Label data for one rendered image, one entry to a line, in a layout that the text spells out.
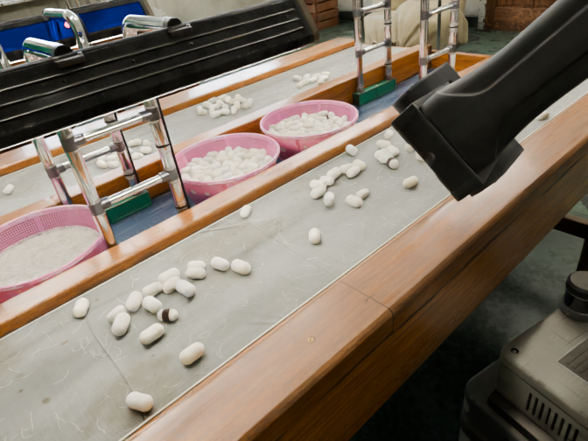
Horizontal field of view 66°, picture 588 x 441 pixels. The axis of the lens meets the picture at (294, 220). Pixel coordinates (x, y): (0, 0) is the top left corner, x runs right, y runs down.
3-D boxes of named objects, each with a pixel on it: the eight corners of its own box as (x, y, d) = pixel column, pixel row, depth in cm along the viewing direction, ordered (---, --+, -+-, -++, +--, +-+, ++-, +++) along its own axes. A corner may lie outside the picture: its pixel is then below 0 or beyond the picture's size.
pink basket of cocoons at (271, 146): (303, 171, 117) (298, 136, 112) (249, 227, 98) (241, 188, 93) (218, 161, 128) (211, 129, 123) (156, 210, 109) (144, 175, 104)
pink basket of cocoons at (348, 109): (379, 143, 126) (379, 109, 120) (311, 180, 112) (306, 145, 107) (312, 124, 143) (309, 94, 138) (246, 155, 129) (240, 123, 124)
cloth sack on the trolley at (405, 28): (473, 44, 371) (479, -7, 351) (420, 68, 334) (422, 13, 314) (416, 39, 409) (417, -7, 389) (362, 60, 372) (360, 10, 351)
